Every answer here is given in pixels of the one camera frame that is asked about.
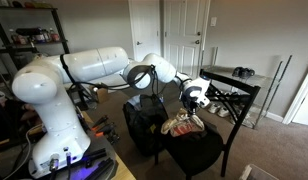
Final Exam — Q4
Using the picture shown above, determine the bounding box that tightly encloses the white panelled entry door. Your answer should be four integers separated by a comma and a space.
163, 0, 208, 80

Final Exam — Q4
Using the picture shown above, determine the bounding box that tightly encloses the open cardboard box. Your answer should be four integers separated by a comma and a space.
90, 85, 110, 104

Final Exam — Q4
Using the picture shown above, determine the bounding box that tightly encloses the white sneaker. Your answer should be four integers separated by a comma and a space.
208, 103, 222, 115
217, 107, 231, 118

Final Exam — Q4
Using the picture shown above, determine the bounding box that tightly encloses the black mesh laundry bag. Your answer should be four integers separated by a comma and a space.
122, 93, 170, 158

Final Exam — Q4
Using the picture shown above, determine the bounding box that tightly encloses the black shoe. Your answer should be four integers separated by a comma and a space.
231, 66, 245, 78
240, 67, 256, 80

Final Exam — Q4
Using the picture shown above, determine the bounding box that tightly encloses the black aluminium bar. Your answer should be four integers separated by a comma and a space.
85, 158, 115, 180
81, 148, 108, 168

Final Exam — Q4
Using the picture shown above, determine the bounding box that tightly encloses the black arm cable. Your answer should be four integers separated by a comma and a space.
59, 54, 168, 98

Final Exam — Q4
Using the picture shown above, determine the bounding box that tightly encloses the dark bottle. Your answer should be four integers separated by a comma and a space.
34, 29, 46, 43

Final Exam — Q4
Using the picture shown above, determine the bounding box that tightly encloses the white door with lever handle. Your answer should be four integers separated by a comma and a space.
128, 0, 164, 63

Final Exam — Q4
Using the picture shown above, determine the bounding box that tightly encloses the clear plastic container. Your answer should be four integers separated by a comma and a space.
238, 163, 280, 180

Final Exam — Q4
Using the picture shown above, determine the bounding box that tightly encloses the black metal shelf unit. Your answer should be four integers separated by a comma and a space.
0, 0, 95, 111

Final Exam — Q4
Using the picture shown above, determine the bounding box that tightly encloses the black metal chair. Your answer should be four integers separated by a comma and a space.
153, 68, 262, 180

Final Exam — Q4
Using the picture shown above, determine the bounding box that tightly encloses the white door with frame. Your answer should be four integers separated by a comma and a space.
282, 63, 308, 128

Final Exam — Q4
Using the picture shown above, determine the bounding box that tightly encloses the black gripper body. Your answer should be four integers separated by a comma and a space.
183, 97, 200, 112

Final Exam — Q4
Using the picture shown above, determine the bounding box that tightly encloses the red bottle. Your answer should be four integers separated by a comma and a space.
48, 28, 61, 42

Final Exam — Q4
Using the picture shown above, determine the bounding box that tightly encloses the metal wire shoe rack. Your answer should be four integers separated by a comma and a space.
196, 46, 293, 130

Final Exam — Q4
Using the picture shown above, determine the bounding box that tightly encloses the grey base cable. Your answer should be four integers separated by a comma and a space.
3, 124, 43, 180

